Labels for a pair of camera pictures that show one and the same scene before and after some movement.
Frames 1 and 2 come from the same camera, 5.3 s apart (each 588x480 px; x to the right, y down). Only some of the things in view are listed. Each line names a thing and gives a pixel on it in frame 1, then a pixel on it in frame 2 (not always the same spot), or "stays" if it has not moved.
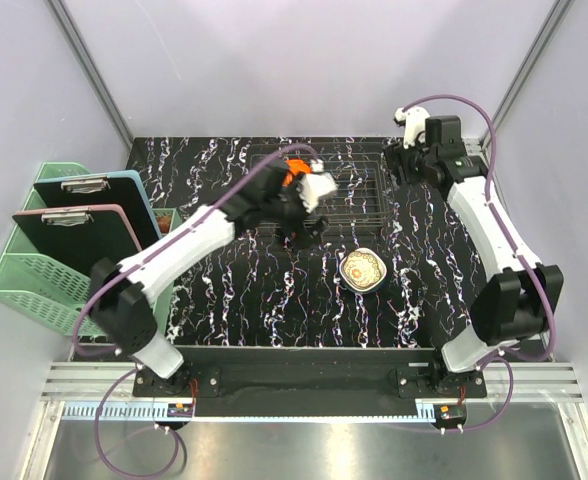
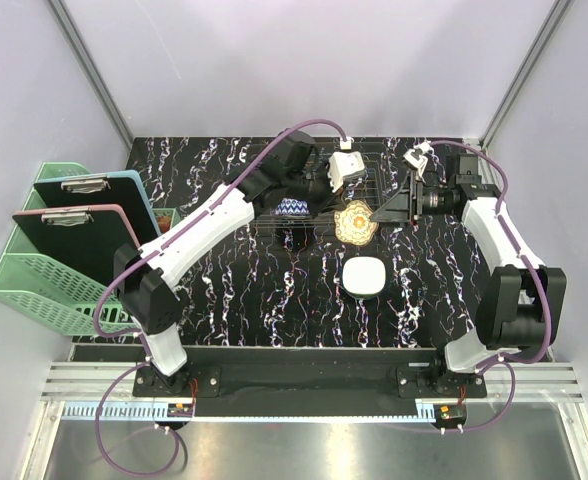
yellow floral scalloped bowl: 362,270 -> 355,223
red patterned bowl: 164,223 stays
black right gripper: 397,155 -> 398,208
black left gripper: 293,230 -> 329,203
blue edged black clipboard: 122,188 stays
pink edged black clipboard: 80,237 stays
